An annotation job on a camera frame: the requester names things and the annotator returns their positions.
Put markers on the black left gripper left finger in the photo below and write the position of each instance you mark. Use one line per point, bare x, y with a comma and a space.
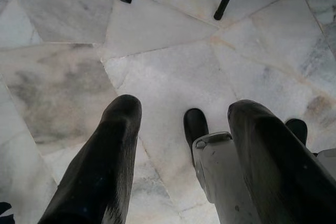
99, 169

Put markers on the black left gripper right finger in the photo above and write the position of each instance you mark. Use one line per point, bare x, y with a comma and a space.
283, 182

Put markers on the black robot right foot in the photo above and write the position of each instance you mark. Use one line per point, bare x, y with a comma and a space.
298, 129

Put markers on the black robot foot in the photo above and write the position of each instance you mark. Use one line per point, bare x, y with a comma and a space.
195, 124
298, 129

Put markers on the black robot left foot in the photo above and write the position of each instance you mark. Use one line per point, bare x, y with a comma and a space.
195, 124

